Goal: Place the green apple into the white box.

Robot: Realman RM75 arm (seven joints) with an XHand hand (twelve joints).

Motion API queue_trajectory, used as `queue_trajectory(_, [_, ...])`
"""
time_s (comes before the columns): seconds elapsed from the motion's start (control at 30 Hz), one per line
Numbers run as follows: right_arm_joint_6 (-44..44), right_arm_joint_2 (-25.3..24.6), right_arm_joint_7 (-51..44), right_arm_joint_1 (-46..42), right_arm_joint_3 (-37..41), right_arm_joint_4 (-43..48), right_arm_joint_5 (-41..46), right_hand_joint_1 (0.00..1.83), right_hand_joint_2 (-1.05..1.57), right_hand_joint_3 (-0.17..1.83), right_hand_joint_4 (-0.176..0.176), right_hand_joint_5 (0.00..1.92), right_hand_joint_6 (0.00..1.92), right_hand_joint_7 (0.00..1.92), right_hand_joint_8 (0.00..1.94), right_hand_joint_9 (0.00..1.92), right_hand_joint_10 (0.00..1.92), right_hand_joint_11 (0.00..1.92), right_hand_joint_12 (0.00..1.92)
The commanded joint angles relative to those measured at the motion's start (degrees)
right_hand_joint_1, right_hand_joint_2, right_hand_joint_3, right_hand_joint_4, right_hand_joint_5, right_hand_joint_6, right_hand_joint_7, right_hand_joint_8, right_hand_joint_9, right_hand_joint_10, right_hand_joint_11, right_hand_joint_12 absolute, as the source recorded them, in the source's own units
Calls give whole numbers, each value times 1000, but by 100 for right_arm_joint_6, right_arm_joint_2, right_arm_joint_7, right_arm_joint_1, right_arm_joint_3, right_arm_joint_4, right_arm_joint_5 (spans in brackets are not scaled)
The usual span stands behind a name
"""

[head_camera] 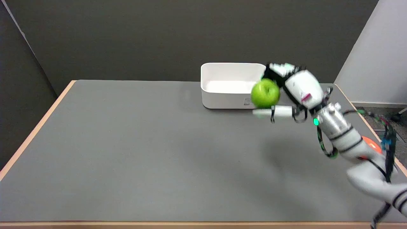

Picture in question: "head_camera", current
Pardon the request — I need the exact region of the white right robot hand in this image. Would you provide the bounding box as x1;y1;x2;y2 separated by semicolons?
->
252;63;333;123

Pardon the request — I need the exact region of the green apple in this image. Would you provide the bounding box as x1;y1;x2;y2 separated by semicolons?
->
251;79;281;109

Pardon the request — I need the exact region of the white plastic box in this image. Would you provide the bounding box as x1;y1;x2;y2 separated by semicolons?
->
200;62;267;109

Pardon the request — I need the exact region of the orange round object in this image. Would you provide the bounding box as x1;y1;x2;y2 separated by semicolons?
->
359;136;382;160

